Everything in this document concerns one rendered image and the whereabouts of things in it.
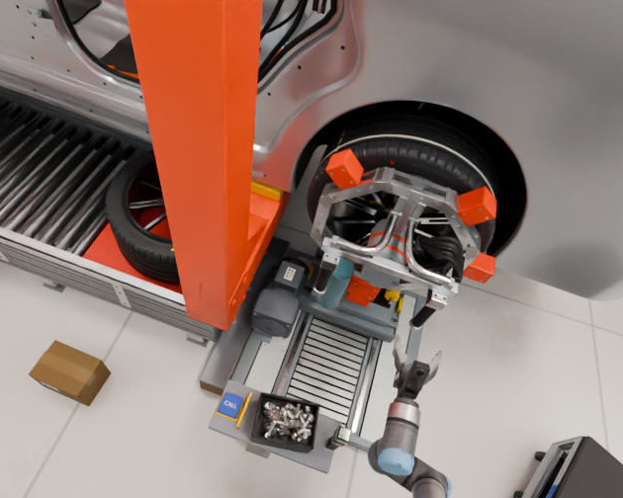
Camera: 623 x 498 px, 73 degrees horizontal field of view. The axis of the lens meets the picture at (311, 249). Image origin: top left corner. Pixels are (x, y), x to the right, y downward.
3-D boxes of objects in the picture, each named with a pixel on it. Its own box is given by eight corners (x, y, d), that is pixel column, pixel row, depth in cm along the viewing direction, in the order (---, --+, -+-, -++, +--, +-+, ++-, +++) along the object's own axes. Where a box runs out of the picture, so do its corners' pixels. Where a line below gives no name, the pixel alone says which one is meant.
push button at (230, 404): (243, 399, 148) (244, 398, 146) (235, 420, 144) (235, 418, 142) (225, 392, 148) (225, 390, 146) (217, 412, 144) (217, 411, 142)
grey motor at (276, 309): (311, 282, 221) (322, 245, 192) (283, 355, 198) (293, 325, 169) (278, 270, 222) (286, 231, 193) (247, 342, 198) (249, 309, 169)
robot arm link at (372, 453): (394, 486, 124) (406, 482, 114) (359, 463, 127) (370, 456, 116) (406, 456, 129) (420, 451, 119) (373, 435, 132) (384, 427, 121)
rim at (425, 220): (407, 240, 190) (506, 187, 151) (398, 283, 177) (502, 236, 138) (318, 176, 176) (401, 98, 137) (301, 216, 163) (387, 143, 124)
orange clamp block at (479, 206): (469, 209, 132) (497, 200, 126) (467, 228, 128) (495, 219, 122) (457, 195, 129) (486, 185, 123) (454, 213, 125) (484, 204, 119)
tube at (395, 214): (398, 219, 135) (409, 198, 127) (386, 267, 124) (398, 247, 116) (346, 201, 136) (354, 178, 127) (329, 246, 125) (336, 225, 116)
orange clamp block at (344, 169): (364, 169, 133) (350, 147, 128) (358, 186, 128) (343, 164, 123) (346, 175, 137) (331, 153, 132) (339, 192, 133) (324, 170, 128)
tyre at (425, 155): (408, 255, 199) (541, 189, 147) (399, 297, 185) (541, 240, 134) (294, 174, 180) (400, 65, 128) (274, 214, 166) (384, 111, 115)
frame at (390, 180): (435, 291, 170) (508, 207, 126) (432, 305, 167) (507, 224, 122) (308, 246, 173) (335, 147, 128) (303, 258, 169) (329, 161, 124)
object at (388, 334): (402, 284, 229) (408, 275, 221) (390, 344, 209) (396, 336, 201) (315, 252, 232) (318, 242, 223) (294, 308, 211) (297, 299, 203)
